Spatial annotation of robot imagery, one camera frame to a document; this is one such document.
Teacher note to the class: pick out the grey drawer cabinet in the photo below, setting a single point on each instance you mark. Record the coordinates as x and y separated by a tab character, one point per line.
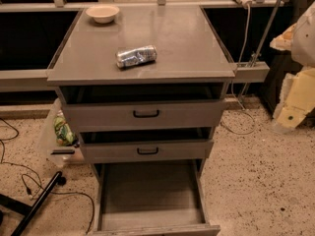
190	67

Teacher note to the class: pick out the bottom grey drawer open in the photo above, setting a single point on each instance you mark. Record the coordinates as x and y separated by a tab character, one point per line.
157	198

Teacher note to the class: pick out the silver blue redbull can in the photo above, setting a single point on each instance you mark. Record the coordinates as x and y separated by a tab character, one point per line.
136	56

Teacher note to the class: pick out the middle grey drawer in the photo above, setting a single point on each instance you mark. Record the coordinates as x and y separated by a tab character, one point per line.
146	151

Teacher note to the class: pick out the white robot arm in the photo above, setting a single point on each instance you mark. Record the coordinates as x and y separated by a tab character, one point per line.
303	43

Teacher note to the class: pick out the black metal stand leg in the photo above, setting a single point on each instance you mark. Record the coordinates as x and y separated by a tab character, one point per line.
28	212

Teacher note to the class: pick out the clear plastic storage bin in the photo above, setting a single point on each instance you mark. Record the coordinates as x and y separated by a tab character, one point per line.
48	147

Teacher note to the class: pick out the green snack bag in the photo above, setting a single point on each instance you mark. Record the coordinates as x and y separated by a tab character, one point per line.
64	135

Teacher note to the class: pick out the top grey drawer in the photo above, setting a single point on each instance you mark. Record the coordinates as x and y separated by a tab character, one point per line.
135	116

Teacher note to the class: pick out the grey metal diagonal rod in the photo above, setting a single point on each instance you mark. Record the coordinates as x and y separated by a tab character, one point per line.
252	62

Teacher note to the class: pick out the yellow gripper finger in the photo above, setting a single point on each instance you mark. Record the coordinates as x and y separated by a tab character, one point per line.
283	41
297	100

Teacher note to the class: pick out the white bowl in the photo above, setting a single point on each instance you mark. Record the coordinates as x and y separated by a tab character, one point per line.
103	14

